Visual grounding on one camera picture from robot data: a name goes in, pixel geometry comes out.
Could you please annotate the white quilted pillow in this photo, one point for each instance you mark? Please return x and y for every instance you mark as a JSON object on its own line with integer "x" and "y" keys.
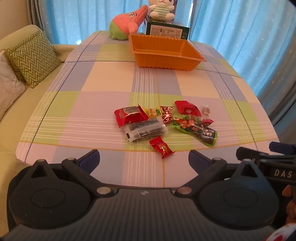
{"x": 9, "y": 85}

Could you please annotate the checked pastel tablecloth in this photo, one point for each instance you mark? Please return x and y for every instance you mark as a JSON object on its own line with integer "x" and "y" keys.
{"x": 104, "y": 76}

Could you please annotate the blue star curtain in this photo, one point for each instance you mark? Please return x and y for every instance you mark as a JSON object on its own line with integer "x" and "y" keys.
{"x": 231, "y": 34}

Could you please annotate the grey curtain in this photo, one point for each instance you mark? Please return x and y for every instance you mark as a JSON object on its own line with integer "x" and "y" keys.
{"x": 285, "y": 111}
{"x": 34, "y": 14}

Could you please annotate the clear packet with dark label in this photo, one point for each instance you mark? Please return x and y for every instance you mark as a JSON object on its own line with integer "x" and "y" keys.
{"x": 145, "y": 129}

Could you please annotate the orange plastic tray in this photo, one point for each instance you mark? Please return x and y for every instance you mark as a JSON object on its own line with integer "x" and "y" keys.
{"x": 161, "y": 56}

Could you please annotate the person's right hand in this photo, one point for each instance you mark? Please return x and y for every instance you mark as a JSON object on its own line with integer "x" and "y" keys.
{"x": 291, "y": 210}

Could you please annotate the yellow green candy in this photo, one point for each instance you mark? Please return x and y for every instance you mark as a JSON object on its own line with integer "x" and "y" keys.
{"x": 151, "y": 113}

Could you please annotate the red brown candy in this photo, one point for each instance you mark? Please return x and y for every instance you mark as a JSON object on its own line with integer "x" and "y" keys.
{"x": 167, "y": 114}

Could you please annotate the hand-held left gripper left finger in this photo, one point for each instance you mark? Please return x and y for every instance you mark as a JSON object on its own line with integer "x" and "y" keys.
{"x": 89, "y": 160}

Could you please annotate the shiny red candy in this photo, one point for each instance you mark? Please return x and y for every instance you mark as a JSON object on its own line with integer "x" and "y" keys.
{"x": 161, "y": 147}

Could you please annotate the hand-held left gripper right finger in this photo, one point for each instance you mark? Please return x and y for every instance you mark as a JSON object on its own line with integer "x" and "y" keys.
{"x": 197, "y": 161}

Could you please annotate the tiny red candy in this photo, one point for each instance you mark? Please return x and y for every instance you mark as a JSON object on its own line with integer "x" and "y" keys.
{"x": 207, "y": 122}

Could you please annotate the green zigzag pillow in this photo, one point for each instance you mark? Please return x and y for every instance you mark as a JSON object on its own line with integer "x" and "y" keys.
{"x": 32, "y": 58}

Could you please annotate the cream sofa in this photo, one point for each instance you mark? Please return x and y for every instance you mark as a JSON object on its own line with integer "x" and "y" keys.
{"x": 27, "y": 109}

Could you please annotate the large red snack packet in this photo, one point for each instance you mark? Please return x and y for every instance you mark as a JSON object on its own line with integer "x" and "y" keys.
{"x": 129, "y": 114}

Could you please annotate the dark green snack packet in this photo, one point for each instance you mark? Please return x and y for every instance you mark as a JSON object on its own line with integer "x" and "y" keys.
{"x": 207, "y": 136}

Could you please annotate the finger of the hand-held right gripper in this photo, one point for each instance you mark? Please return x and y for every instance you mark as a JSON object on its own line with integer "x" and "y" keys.
{"x": 251, "y": 153}
{"x": 283, "y": 147}

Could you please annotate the green printed box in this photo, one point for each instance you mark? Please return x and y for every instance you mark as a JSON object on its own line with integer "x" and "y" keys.
{"x": 166, "y": 31}

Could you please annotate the small clear brown candy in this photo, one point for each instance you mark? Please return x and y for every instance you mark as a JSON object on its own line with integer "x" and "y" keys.
{"x": 206, "y": 110}

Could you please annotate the pink star plush toy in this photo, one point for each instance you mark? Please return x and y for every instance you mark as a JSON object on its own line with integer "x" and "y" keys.
{"x": 126, "y": 23}

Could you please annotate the white bunny plush toy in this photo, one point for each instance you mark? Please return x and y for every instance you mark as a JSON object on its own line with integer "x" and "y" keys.
{"x": 160, "y": 11}

